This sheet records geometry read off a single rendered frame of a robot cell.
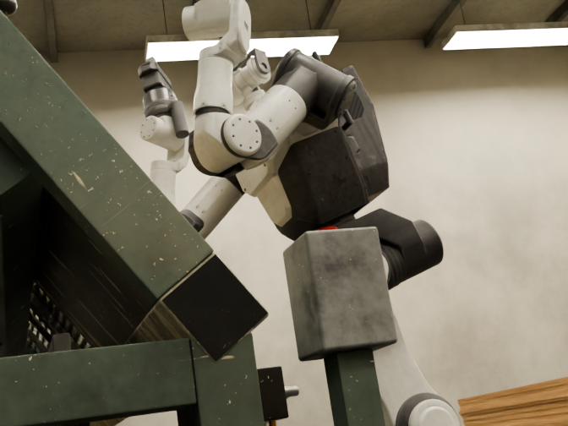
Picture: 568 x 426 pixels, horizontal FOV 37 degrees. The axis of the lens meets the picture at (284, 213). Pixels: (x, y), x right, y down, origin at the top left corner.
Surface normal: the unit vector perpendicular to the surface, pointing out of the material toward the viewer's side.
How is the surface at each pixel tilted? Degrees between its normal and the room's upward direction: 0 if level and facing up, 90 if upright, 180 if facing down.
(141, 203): 90
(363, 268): 90
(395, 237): 90
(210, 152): 124
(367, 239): 90
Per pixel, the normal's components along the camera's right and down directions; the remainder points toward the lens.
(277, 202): -0.84, 0.36
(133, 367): 0.30, -0.30
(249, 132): 0.60, -0.27
